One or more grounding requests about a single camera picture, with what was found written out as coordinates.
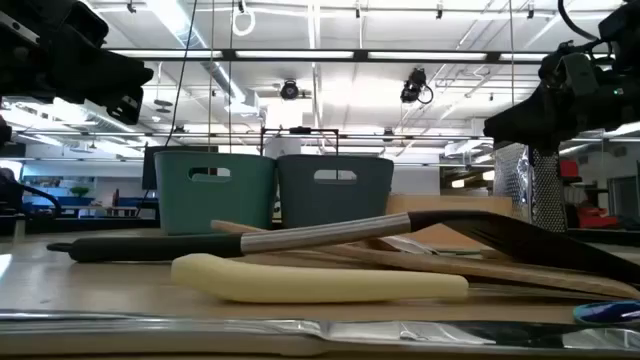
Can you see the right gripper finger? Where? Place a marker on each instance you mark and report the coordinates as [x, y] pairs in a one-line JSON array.
[[525, 127]]

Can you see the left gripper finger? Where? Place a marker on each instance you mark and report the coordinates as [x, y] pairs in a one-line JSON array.
[[127, 107], [100, 75]]

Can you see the large wooden slotted spatula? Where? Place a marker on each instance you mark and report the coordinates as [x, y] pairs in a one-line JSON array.
[[500, 272]]

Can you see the slim steel table knife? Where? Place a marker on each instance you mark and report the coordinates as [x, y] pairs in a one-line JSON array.
[[412, 245]]

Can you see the iridescent blue spoon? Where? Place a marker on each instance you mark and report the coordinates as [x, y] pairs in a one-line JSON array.
[[607, 312]]

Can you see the white plastic knife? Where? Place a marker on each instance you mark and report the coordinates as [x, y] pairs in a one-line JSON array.
[[200, 332]]

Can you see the wooden black box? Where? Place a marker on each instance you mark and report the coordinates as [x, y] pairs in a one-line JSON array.
[[547, 200]]

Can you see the small green plant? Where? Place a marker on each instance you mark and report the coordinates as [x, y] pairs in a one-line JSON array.
[[80, 191]]

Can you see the orange wooden board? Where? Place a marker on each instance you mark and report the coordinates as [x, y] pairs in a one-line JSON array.
[[450, 205]]

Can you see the red storage bins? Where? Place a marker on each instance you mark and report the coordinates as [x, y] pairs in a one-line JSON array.
[[595, 217]]

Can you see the green plastic bin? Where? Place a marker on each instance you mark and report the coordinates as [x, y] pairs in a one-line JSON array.
[[215, 210]]

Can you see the overhead bar with light strips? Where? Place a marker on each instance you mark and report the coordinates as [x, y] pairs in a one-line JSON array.
[[295, 54]]

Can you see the blue-grey plastic bin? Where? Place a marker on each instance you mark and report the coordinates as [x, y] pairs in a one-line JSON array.
[[335, 205]]

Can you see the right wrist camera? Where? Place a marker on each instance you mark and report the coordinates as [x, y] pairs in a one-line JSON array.
[[577, 75]]

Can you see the black round ceiling camera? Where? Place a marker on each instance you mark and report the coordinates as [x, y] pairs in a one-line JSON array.
[[289, 90]]

